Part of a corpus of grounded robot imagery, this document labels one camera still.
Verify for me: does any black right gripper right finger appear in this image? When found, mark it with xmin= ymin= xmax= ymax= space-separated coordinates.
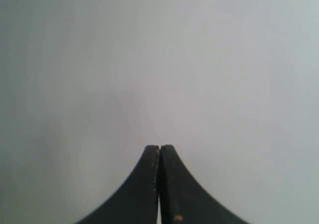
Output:
xmin=158 ymin=145 xmax=246 ymax=224

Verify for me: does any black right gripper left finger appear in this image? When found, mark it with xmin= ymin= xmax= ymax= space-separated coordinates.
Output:
xmin=79 ymin=145 xmax=160 ymax=224

